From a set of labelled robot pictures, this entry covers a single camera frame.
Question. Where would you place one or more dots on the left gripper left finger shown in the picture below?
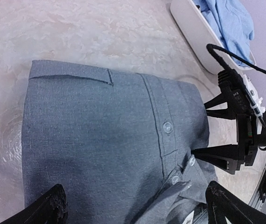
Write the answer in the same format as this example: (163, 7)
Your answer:
(49, 208)

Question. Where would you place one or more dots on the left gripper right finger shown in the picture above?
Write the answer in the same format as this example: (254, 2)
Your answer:
(223, 206)

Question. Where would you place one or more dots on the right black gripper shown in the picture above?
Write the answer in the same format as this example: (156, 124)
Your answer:
(230, 157)

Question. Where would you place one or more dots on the grey long sleeve shirt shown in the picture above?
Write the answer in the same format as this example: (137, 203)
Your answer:
(119, 143)

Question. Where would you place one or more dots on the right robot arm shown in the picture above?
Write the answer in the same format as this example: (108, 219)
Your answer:
(233, 105)

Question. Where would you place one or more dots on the white plastic bin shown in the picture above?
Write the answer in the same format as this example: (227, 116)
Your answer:
(197, 32)

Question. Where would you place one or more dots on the light blue shirt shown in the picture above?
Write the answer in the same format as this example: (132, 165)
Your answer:
(231, 23)

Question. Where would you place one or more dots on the front aluminium rail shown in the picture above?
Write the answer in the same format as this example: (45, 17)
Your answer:
(263, 182)

